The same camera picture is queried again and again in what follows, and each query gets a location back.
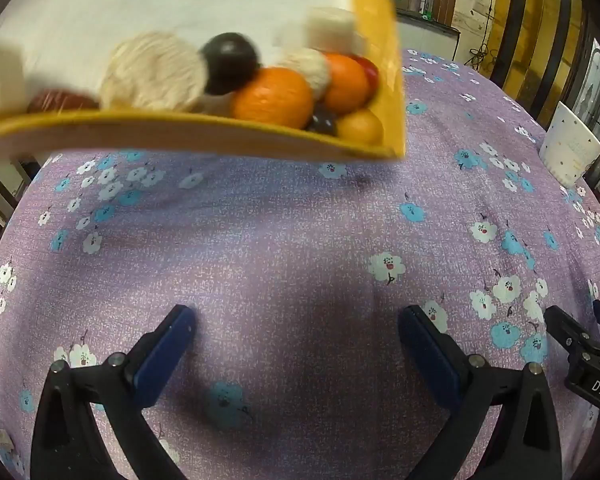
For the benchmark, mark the red jujube date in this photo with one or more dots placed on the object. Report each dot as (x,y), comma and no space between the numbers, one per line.
(60,100)

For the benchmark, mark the small dark fruit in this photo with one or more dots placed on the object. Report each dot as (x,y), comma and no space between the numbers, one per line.
(322,121)

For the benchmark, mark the purple floral tablecloth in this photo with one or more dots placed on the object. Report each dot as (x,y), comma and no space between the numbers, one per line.
(280,240)

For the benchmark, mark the yellow and black door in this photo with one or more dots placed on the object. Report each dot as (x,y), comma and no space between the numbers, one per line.
(535,35)

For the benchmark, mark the red tomato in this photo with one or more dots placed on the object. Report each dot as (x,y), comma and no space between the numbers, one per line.
(370,72)

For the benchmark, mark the white dotted cup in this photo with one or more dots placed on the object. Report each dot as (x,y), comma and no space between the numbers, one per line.
(570,145)

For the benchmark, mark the green bottle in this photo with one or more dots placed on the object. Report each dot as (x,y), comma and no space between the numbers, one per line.
(428,2)

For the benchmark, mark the small orange kumquat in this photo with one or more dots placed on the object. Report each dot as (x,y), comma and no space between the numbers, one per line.
(360,127)

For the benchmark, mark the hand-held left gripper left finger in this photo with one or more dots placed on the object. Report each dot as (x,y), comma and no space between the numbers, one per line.
(167,355)

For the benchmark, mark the yellow cardboard box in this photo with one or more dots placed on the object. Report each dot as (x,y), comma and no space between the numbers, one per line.
(380,35)

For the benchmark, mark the orange mandarin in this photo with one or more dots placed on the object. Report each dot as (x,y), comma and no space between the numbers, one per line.
(347,82)
(272,100)

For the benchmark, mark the white framed cabinet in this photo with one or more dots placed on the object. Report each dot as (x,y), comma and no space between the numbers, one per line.
(597,80)

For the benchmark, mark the dark purple plum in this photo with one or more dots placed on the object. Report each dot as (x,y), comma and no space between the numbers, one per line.
(230,60)

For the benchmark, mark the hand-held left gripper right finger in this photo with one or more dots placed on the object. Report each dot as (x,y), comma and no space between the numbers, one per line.
(425,350)

